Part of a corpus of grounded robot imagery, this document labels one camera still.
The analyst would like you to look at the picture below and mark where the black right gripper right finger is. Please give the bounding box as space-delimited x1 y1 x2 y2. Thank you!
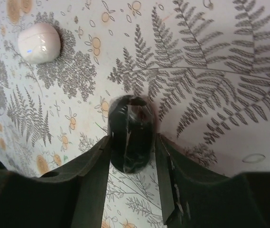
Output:
155 134 270 228

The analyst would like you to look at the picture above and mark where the black earbud charging case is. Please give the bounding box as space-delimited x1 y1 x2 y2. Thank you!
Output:
108 95 156 174

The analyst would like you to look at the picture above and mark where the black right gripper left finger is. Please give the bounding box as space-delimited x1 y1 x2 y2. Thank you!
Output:
0 136 111 228

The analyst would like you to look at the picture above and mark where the white earbud charging case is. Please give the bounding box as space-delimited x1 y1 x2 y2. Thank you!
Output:
18 22 61 64

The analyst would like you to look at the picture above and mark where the floral patterned table mat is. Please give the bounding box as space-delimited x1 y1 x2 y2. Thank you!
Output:
0 0 270 228

